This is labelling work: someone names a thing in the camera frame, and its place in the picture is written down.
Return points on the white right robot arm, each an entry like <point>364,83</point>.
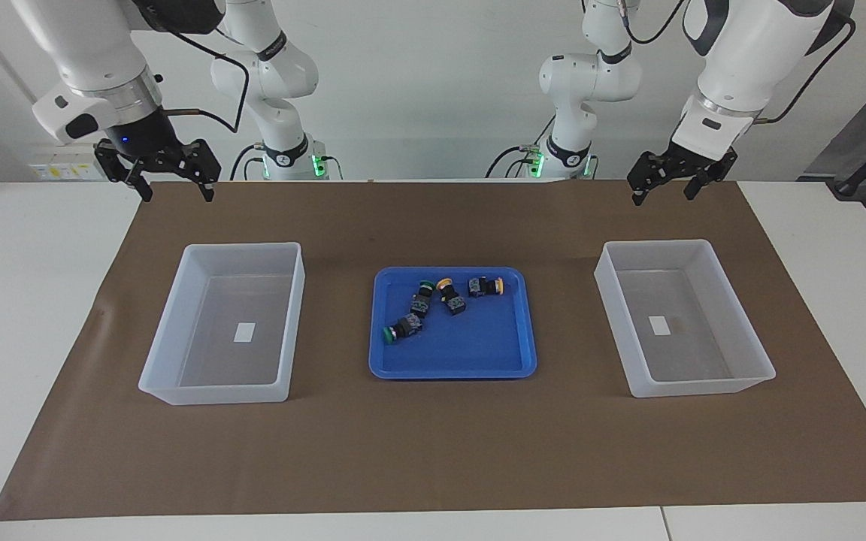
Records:
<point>95,45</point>

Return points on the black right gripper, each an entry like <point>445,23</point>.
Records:
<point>140,139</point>

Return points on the translucent plastic box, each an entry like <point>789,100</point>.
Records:
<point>688,361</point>
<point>207,361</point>

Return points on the white wall socket box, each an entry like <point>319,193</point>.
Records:
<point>65,171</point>

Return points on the brown paper table mat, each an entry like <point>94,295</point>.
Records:
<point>433,451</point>

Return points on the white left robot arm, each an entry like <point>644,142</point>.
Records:
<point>749,45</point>

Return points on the blue plastic tray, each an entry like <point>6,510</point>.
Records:
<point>470,346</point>

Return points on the yellow push button switch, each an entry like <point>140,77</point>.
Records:
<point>452,300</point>
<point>484,286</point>

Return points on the white rectangular label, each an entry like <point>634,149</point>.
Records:
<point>658,325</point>
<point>244,332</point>

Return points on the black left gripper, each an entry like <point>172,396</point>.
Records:
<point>692,161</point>

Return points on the green push button switch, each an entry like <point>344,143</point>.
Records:
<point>422,302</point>
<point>405,327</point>

